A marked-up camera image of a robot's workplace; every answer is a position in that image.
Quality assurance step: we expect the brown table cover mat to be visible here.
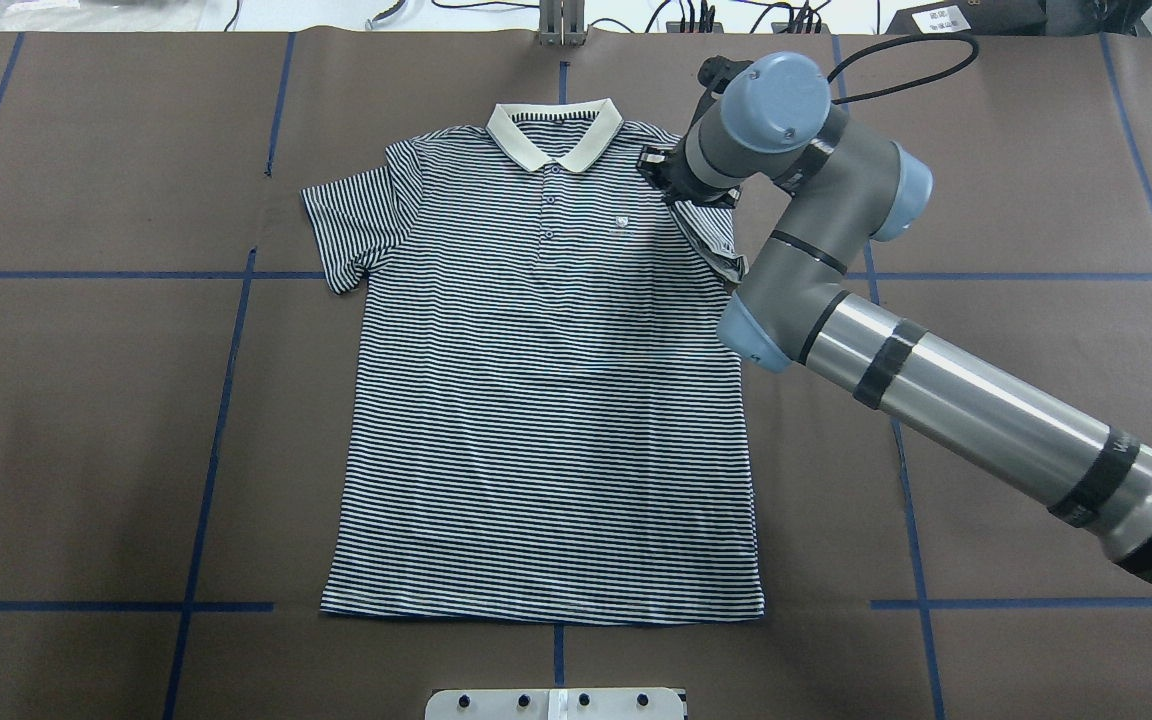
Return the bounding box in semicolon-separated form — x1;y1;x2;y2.
0;26;1152;719

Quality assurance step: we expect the aluminium extrusion post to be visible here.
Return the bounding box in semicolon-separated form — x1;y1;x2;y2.
536;0;588;47

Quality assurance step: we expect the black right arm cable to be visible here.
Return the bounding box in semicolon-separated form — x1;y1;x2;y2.
828;33;980;105

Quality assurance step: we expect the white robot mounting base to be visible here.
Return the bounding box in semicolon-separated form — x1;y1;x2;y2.
424;687;690;719

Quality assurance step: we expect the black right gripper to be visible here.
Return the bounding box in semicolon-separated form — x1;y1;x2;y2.
636;145;738;209

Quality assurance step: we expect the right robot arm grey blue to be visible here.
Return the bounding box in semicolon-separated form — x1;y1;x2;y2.
637;51;1152;584

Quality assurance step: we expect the navy white striped polo shirt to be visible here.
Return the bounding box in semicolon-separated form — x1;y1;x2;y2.
301;99;765;626

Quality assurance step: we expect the black power strip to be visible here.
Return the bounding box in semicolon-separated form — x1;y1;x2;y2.
771;6;826;35
657;1;723;35

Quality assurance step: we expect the black box with label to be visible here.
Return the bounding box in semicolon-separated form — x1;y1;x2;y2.
882;1;1048;36

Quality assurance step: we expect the black power strip far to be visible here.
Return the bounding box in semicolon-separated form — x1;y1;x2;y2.
657;1;723;35

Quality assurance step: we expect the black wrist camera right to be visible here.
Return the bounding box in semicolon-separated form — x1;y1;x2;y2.
698;56;751;94

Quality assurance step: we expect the black power strip near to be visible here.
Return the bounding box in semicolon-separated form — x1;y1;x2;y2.
771;6;826;35

